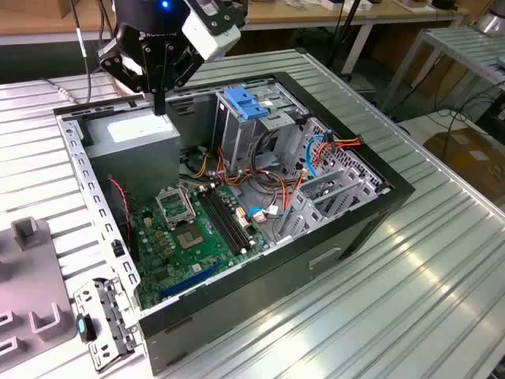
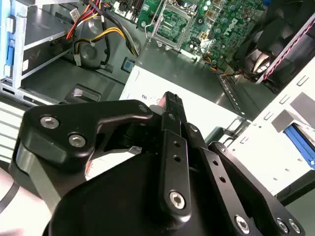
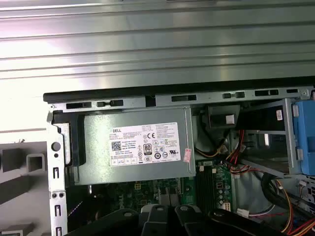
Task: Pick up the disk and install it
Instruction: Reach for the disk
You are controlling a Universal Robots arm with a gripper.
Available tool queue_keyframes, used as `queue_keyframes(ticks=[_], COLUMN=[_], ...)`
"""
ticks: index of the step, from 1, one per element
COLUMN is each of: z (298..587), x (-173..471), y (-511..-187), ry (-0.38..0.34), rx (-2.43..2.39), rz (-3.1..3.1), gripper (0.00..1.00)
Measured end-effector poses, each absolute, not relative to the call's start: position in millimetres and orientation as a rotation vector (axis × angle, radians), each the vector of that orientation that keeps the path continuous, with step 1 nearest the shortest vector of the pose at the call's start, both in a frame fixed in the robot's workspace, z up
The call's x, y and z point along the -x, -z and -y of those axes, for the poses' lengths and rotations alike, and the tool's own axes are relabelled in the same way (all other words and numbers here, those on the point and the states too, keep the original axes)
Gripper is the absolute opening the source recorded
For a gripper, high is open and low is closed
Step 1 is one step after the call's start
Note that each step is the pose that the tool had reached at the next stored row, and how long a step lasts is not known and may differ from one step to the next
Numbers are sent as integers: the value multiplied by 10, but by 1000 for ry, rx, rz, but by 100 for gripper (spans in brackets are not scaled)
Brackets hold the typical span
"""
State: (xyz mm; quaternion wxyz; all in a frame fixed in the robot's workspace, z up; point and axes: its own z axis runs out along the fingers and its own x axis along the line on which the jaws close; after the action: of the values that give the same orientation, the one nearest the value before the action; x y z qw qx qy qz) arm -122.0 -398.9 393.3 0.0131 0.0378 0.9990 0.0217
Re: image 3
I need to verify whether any red orange wire bundle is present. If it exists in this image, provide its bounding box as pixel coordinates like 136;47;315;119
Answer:
225;129;259;178

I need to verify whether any silver optical drive cage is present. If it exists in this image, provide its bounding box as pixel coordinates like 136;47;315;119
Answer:
190;97;315;179

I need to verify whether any thick black cable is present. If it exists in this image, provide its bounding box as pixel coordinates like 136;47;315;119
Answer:
260;171;297;206

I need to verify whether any yellow black wire bundle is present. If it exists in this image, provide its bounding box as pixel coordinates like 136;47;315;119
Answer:
194;137;227;158

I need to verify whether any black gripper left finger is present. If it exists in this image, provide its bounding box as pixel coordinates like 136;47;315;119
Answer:
64;188;173;236

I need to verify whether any grey power supply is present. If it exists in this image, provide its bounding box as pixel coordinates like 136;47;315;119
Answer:
73;106;197;186

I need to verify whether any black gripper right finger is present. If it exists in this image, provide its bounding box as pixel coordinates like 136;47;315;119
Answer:
169;188;287;236

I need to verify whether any black PC case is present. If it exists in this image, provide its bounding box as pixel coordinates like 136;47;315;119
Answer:
43;78;315;236

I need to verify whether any black RAM slot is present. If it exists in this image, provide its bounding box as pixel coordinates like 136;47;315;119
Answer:
207;161;212;209
211;161;217;209
197;161;203;209
202;161;207;209

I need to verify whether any red yellow power wire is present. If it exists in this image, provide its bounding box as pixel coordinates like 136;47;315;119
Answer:
275;179;315;236

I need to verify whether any blue drive cage latch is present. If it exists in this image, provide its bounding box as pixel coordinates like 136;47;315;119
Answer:
291;100;315;177

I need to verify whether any green motherboard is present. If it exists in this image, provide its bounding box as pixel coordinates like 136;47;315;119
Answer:
90;158;238;222

